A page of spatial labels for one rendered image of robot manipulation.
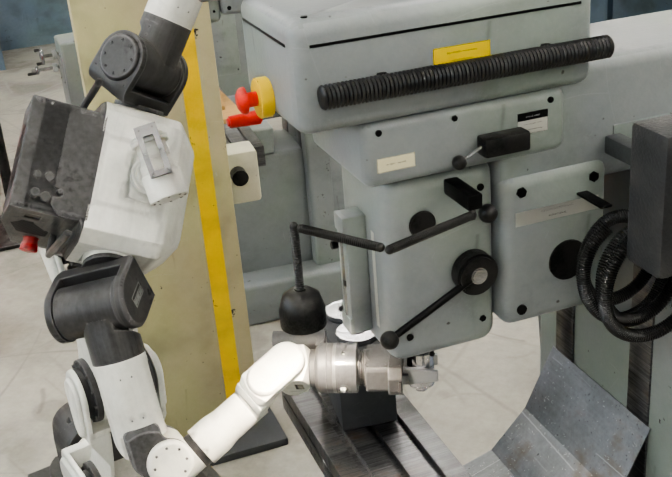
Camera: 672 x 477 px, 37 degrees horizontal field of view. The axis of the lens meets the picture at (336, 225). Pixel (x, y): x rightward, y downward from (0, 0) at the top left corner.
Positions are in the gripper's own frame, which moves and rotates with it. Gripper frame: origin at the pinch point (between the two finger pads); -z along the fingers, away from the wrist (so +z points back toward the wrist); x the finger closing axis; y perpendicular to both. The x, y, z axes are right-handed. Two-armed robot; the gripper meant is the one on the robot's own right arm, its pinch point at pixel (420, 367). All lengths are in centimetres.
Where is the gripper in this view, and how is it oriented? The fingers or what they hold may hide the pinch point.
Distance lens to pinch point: 177.8
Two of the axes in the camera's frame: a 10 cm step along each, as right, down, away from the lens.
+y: 0.6, 9.1, 4.0
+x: 0.8, -4.1, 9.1
